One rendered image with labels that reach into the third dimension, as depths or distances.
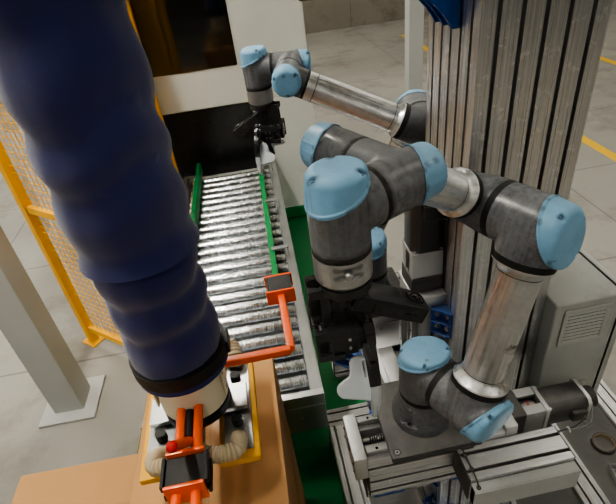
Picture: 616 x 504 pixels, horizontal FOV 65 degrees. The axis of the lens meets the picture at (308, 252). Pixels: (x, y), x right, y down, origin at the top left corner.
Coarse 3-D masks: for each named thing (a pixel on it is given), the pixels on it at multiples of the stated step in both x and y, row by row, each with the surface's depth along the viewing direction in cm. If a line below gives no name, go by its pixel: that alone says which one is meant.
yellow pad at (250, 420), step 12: (228, 372) 136; (240, 372) 136; (252, 372) 136; (252, 384) 132; (252, 396) 129; (252, 408) 126; (228, 420) 123; (240, 420) 120; (252, 420) 123; (228, 432) 120; (252, 432) 119; (252, 444) 117; (252, 456) 115
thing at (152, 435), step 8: (168, 424) 124; (152, 432) 123; (160, 432) 119; (168, 432) 122; (152, 440) 121; (160, 440) 119; (168, 440) 120; (144, 448) 120; (152, 448) 119; (144, 456) 118; (144, 464) 116; (144, 472) 114; (144, 480) 113; (152, 480) 113
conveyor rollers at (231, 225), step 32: (192, 192) 351; (224, 192) 345; (256, 192) 339; (224, 224) 308; (256, 224) 309; (224, 256) 279; (256, 256) 280; (224, 288) 256; (256, 288) 251; (224, 320) 234; (256, 320) 235; (288, 384) 198
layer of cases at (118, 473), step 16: (96, 464) 178; (112, 464) 177; (128, 464) 176; (32, 480) 175; (48, 480) 174; (64, 480) 174; (80, 480) 173; (96, 480) 172; (112, 480) 172; (128, 480) 171; (16, 496) 171; (32, 496) 170; (48, 496) 169; (64, 496) 169; (80, 496) 168; (96, 496) 167; (112, 496) 167; (128, 496) 166
